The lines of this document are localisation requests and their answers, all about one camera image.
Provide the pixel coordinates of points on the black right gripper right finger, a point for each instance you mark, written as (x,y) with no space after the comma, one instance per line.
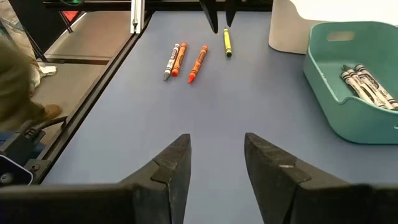
(311,205)

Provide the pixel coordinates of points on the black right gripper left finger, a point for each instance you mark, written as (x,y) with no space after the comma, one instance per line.
(93,205)

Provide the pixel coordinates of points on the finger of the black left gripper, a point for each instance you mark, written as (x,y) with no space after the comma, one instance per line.
(211,12)
(230,11)

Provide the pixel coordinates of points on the yellow-green crayon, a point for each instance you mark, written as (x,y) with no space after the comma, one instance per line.
(227,42)

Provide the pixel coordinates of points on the orange crayon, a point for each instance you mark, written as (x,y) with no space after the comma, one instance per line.
(198,63)
(179,59)

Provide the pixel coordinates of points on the white plastic bin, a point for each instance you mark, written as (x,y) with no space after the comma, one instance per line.
(289,28)

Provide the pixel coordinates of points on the teal plastic bin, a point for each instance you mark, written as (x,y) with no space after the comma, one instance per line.
(357,124)

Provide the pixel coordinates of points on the person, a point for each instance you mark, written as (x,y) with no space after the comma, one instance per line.
(15,93)

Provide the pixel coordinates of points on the red triangular object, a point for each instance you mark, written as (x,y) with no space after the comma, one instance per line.
(71,15)

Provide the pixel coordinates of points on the silver aluminium post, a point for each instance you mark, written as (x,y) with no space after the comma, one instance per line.
(137,15)

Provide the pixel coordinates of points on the black edge-mounted camera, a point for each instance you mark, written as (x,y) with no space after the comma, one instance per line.
(12,161)

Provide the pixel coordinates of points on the black table frame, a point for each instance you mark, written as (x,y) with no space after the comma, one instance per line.
(90,99)

